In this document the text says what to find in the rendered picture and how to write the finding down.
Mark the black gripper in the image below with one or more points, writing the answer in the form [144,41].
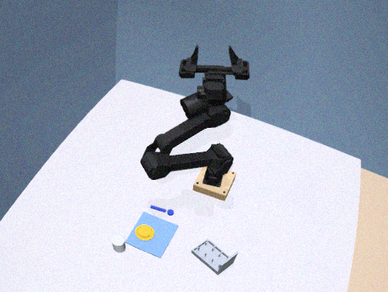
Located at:
[239,69]

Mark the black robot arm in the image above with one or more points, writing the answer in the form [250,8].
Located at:
[204,109]

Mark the light blue flat square mat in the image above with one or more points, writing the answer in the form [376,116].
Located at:
[164,231]

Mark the grey dish rack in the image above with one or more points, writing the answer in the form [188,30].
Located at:
[213,257]

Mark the white cylinder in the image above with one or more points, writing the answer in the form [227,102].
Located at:
[118,243]

